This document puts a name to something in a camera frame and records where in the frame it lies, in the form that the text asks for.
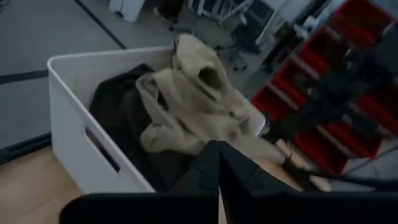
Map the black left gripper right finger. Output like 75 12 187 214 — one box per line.
218 141 398 224

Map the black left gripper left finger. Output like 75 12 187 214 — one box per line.
60 140 220 224

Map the beige garment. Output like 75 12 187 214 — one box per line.
135 32 285 166

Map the olive green garment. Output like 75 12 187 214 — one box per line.
88 63 194 191

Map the white plastic laundry basket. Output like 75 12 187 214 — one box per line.
47 45 267 195

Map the red bin shelf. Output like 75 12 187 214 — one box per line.
251 0 398 175

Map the dark swivel chair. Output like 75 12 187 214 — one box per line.
213 0 266 73

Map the white floor object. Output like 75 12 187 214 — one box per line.
108 0 147 24

